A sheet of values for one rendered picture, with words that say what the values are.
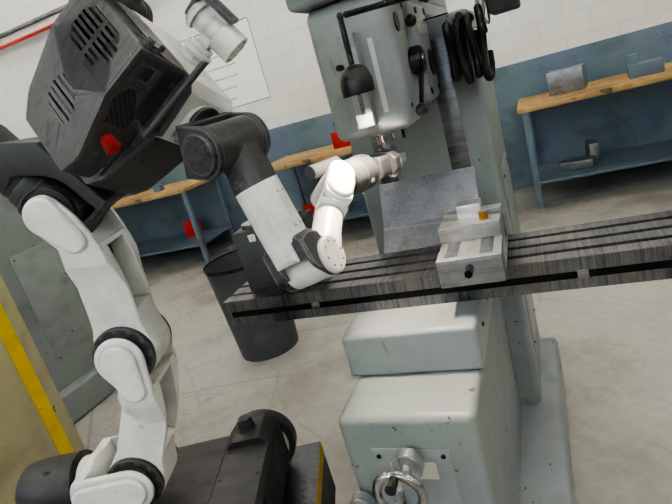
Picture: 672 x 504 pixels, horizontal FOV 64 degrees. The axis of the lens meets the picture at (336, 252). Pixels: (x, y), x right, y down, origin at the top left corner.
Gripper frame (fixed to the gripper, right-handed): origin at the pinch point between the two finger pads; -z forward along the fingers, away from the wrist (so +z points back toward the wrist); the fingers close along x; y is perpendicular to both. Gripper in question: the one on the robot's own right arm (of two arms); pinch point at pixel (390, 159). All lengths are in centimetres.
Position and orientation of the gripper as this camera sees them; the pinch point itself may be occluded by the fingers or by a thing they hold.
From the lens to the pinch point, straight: 143.4
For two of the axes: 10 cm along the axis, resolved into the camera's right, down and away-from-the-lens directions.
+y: 2.5, 9.3, 2.8
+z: -6.5, 3.7, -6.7
